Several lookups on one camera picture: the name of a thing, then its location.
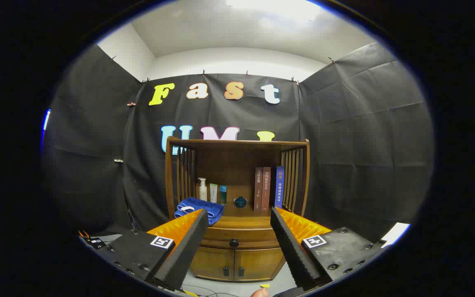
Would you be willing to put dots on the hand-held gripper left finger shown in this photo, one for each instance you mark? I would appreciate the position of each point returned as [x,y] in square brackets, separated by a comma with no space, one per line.
[188,247]

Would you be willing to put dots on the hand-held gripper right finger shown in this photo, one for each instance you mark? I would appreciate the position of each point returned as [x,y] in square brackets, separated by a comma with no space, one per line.
[291,247]

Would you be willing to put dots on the wooden drawer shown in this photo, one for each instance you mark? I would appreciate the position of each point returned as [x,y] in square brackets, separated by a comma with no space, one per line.
[221,237]

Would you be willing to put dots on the black round drawer knob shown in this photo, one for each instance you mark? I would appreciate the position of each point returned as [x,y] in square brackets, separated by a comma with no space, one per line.
[233,242]

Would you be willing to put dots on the wooden countertop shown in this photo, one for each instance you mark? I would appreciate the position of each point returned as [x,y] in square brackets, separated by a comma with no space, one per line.
[241,220]

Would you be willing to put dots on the wooden cabinet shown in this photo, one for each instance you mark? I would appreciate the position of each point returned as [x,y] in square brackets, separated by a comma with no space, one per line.
[229,165]

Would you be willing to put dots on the folded blue towel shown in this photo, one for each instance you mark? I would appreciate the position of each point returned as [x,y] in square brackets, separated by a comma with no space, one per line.
[204,205]

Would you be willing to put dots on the white pump bottle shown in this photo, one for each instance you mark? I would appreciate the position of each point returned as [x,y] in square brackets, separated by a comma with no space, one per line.
[203,193]

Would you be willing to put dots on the light green tube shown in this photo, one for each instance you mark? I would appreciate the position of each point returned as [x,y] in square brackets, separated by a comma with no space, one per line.
[213,194]

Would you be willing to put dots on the blue book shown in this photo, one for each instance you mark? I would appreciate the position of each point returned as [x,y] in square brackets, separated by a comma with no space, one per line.
[279,187]

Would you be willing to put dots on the reddish brown book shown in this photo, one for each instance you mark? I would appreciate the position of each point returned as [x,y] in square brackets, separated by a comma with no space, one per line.
[266,189]

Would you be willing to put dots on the teal bottle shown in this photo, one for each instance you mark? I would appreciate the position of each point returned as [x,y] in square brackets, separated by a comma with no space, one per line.
[223,194]

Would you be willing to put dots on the dark brown book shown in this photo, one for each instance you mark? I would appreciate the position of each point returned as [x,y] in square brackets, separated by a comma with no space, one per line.
[258,189]

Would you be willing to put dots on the dark blue lidded teacup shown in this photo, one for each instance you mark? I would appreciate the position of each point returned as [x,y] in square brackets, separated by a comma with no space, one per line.
[240,202]

